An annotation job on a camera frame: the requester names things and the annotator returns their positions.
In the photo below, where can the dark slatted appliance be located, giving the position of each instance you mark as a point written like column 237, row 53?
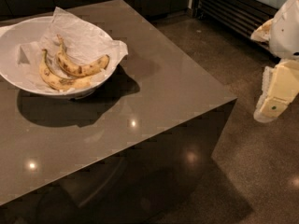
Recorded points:
column 250, row 18

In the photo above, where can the white bowl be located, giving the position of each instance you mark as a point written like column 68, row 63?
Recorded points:
column 21, row 45

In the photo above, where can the white paper liner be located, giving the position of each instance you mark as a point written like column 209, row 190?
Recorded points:
column 61, row 55

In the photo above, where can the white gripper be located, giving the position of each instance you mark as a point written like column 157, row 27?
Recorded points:
column 286, row 32

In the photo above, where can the spotted yellow banana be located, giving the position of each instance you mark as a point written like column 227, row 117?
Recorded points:
column 79, row 70
column 60, row 83

